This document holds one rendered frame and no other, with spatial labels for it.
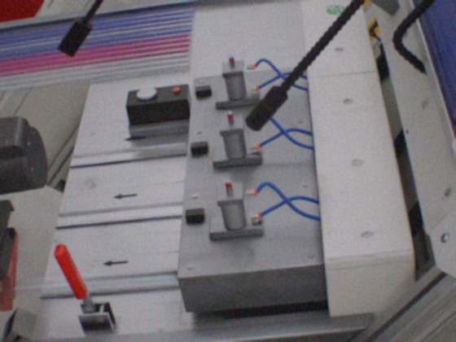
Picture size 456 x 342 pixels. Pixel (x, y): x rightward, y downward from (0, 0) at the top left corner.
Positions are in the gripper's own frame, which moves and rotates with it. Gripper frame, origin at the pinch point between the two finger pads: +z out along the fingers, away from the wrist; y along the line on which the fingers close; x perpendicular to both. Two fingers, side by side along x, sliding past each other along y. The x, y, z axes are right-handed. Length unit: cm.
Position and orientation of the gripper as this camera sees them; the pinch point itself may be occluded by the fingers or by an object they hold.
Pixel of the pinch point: (5, 299)
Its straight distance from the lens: 101.6
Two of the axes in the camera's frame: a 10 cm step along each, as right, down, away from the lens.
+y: 0.0, -6.3, 7.8
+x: -9.8, 1.5, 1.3
